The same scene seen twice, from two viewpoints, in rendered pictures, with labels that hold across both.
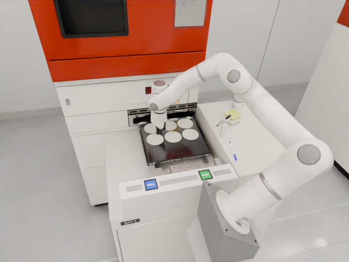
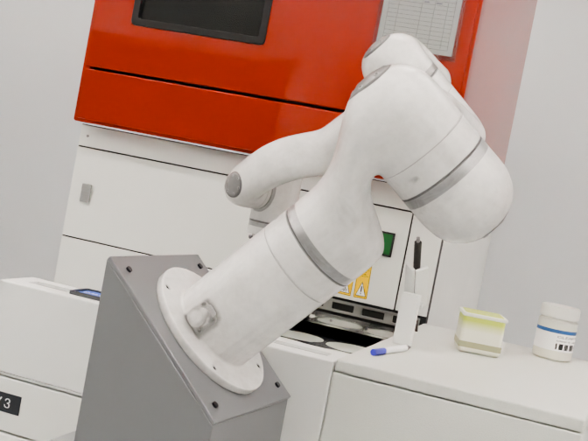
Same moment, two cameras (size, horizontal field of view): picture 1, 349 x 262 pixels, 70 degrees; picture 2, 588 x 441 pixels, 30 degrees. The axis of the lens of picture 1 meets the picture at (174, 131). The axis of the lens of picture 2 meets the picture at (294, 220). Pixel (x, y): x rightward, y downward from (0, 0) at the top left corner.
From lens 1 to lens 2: 138 cm
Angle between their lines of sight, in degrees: 48
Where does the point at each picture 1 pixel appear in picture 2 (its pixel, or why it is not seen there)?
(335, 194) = not seen: outside the picture
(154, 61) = (309, 124)
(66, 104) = (80, 198)
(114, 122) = not seen: hidden behind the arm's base
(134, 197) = (33, 290)
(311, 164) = (359, 90)
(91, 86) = (151, 165)
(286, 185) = (324, 193)
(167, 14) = (362, 14)
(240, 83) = (380, 56)
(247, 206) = (227, 264)
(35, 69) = not seen: hidden behind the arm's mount
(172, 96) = (281, 158)
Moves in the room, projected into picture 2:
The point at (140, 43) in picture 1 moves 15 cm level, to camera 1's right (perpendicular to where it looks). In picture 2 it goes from (285, 70) to (348, 78)
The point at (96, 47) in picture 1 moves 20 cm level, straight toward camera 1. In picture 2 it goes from (189, 57) to (150, 42)
